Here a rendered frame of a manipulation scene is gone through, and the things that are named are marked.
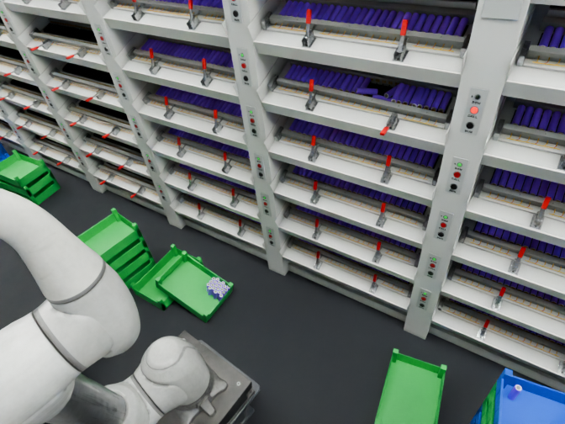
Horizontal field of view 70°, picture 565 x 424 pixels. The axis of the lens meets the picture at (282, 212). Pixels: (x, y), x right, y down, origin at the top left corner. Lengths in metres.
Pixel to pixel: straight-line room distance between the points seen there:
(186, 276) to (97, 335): 1.32
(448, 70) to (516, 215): 0.47
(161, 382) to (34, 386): 0.57
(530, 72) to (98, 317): 1.01
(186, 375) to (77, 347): 0.59
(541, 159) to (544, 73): 0.21
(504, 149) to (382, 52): 0.40
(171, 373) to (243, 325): 0.70
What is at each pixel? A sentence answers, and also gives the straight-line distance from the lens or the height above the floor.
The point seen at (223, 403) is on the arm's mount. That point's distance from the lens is 1.45.
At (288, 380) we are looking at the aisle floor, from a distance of 1.75.
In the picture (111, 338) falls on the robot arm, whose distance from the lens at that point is 0.77.
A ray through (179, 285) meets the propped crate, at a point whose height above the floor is 0.07.
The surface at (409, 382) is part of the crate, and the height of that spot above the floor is 0.00.
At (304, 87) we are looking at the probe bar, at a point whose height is 1.00.
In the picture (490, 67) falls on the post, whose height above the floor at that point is 1.18.
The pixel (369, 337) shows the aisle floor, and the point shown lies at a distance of 1.84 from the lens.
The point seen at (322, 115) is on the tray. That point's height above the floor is 0.95.
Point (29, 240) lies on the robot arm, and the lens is 0.66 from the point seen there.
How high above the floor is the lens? 1.60
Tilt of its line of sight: 43 degrees down
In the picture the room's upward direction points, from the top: 7 degrees counter-clockwise
